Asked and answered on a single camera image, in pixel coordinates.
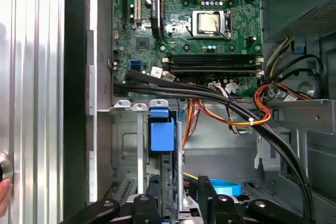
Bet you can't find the blue SATA port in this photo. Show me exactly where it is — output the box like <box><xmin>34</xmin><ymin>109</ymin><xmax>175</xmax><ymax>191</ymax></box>
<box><xmin>130</xmin><ymin>60</ymin><xmax>143</xmax><ymax>72</ymax></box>

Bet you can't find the black cable bundle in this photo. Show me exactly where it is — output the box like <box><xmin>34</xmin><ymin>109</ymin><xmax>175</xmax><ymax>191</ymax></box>
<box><xmin>114</xmin><ymin>70</ymin><xmax>316</xmax><ymax>224</ymax></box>

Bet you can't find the orange wire bundle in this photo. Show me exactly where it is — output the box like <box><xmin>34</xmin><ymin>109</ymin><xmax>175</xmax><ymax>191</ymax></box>
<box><xmin>181</xmin><ymin>82</ymin><xmax>313</xmax><ymax>148</ymax></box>

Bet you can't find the black PC case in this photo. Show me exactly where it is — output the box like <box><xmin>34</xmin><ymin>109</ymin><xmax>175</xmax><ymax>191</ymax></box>
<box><xmin>64</xmin><ymin>0</ymin><xmax>336</xmax><ymax>224</ymax></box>

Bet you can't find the silver CPU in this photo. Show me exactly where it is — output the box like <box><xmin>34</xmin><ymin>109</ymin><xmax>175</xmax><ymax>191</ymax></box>
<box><xmin>198</xmin><ymin>13</ymin><xmax>220</xmax><ymax>33</ymax></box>

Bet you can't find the black graphics card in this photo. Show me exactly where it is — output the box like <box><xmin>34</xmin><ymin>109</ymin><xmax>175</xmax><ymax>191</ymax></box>
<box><xmin>149</xmin><ymin>0</ymin><xmax>165</xmax><ymax>40</ymax></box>

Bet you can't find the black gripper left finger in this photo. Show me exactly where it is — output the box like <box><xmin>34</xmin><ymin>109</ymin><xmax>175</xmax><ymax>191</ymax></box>
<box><xmin>60</xmin><ymin>194</ymin><xmax>160</xmax><ymax>224</ymax></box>

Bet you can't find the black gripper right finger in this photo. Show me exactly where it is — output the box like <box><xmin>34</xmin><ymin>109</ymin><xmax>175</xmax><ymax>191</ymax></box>
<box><xmin>212</xmin><ymin>195</ymin><xmax>312</xmax><ymax>224</ymax></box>

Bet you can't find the black RAM slot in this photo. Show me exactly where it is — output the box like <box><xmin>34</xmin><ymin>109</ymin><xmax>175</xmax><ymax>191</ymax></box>
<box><xmin>162</xmin><ymin>63</ymin><xmax>264</xmax><ymax>77</ymax></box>
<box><xmin>162</xmin><ymin>52</ymin><xmax>264</xmax><ymax>65</ymax></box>

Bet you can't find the silver metal drive cage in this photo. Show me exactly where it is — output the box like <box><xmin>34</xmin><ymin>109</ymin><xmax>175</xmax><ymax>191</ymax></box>
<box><xmin>262</xmin><ymin>98</ymin><xmax>336</xmax><ymax>224</ymax></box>

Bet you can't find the green motherboard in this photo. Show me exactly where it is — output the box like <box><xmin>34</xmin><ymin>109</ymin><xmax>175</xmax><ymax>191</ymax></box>
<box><xmin>112</xmin><ymin>0</ymin><xmax>265</xmax><ymax>98</ymax></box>

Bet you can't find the blue data wire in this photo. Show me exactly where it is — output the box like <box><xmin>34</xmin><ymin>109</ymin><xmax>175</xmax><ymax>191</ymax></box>
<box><xmin>209</xmin><ymin>178</ymin><xmax>242</xmax><ymax>198</ymax></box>

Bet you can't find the hard disk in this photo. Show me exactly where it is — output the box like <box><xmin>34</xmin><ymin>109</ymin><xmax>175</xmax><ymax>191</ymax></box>
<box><xmin>147</xmin><ymin>108</ymin><xmax>184</xmax><ymax>224</ymax></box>

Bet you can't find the CPU socket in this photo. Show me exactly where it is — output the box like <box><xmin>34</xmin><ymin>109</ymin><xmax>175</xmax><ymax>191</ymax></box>
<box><xmin>190</xmin><ymin>8</ymin><xmax>234</xmax><ymax>40</ymax></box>

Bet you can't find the person's hand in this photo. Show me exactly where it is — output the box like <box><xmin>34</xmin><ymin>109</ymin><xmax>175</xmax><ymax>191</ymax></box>
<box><xmin>0</xmin><ymin>178</ymin><xmax>13</xmax><ymax>218</ymax></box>

